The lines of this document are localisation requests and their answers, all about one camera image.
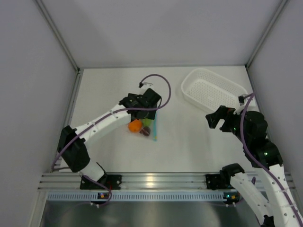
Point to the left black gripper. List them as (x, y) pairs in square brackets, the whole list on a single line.
[(151, 114)]

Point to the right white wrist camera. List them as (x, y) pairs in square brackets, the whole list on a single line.
[(246, 100)]

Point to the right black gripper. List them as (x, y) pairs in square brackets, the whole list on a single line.
[(213, 118)]

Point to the orange fake fruit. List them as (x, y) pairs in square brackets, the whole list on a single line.
[(135, 126)]

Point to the clear zip top bag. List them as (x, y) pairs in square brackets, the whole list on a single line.
[(154, 135)]

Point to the white perforated plastic basket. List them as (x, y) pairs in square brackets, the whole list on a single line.
[(208, 90)]

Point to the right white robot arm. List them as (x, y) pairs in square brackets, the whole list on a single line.
[(275, 208)]

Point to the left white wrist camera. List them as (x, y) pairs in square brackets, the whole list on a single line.
[(143, 86)]

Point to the aluminium mounting rail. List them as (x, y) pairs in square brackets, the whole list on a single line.
[(62, 181)]

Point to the green fake fruit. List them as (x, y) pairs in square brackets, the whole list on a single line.
[(146, 122)]

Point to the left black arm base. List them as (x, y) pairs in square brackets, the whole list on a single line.
[(100, 182)]

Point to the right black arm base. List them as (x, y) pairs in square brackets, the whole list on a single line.
[(217, 182)]

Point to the white slotted cable duct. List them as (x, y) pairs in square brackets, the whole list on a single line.
[(145, 196)]

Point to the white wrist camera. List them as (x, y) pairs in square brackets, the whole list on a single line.
[(143, 86), (246, 100)]

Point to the dark purple fake fig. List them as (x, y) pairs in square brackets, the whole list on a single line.
[(145, 131)]

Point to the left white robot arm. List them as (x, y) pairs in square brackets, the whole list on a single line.
[(75, 143)]

